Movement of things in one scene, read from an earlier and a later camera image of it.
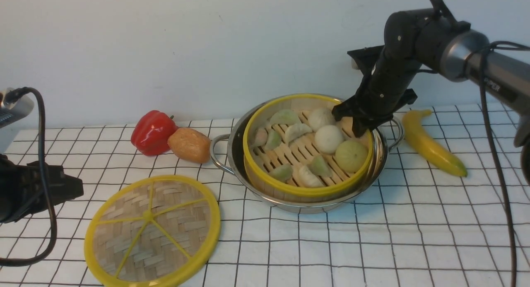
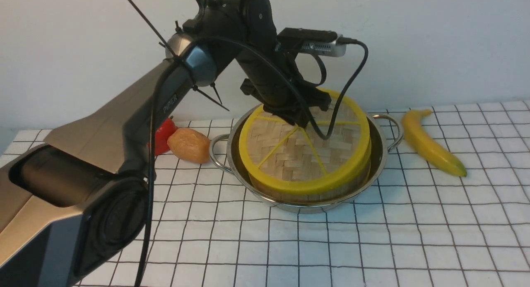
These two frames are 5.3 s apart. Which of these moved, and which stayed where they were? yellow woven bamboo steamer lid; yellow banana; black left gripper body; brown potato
Moved: black left gripper body; yellow woven bamboo steamer lid
Stayed: yellow banana; brown potato
